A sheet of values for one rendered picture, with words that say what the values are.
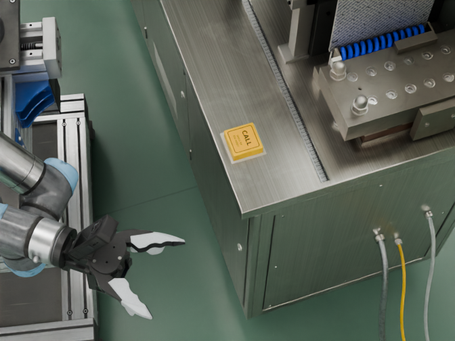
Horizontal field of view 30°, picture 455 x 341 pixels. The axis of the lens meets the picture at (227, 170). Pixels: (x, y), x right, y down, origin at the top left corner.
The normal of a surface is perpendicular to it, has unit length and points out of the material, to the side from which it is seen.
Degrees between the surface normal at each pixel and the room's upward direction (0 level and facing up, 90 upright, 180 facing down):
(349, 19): 90
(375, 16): 90
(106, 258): 8
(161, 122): 0
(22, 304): 0
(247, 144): 0
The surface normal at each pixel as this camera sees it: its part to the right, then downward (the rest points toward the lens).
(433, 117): 0.33, 0.84
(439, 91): 0.00, -0.46
